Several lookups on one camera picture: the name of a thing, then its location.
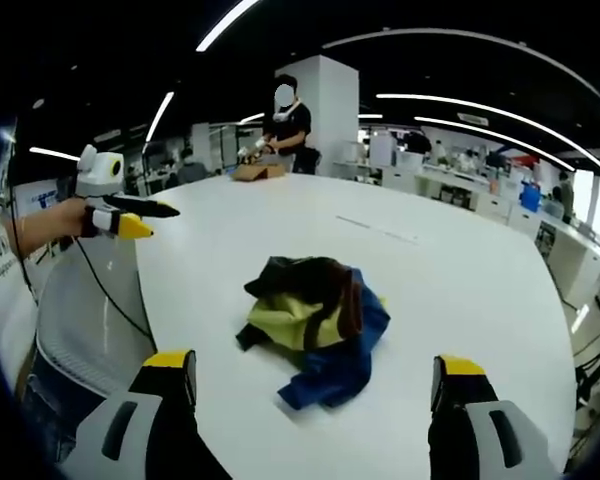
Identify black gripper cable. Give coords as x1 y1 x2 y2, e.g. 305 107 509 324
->
73 234 157 352

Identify person's left hand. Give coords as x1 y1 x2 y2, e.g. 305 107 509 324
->
53 197 100 240

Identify long ceiling light strip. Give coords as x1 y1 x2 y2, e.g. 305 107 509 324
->
28 146 82 163
376 92 600 169
195 0 264 53
143 91 176 145
413 116 577 174

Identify blue yellow black garment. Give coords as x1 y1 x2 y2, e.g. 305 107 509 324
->
235 255 392 411

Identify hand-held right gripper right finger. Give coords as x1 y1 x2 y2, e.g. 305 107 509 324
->
427 354 562 480

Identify thin black chest cable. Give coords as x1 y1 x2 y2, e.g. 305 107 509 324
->
5 139 40 304

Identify brown cardboard box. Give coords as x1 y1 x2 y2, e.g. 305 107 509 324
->
230 162 286 183

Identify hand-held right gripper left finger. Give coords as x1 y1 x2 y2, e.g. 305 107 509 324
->
61 349 199 480

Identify blue storage box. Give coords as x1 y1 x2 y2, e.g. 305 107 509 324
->
518 182 544 210

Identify person's blue jeans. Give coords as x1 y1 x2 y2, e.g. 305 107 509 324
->
20 347 112 464

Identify white cabinet row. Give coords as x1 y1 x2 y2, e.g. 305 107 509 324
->
332 159 600 311

